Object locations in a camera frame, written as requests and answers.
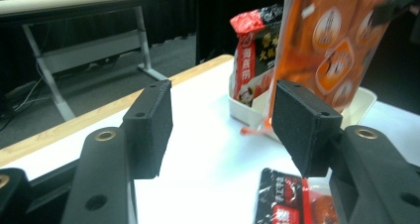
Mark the small red black seasoning packet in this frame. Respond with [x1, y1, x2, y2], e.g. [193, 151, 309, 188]
[254, 168, 340, 224]

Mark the white-framed desk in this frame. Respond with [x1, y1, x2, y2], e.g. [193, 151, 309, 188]
[0, 0, 184, 123]

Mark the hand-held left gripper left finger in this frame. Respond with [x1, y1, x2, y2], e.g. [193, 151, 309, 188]
[60, 79, 173, 224]

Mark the white compartment container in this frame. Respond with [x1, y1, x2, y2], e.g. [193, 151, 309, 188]
[227, 74, 378, 143]

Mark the large red black seasoning packet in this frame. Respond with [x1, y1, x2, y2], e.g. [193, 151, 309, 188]
[230, 4, 285, 108]

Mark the white table mat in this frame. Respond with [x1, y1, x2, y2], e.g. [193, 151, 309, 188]
[0, 59, 420, 224]

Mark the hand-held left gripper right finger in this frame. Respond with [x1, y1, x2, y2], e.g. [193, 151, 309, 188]
[270, 79, 420, 224]

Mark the orange seasoning packet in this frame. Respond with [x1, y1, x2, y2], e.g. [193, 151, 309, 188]
[241, 0, 410, 137]

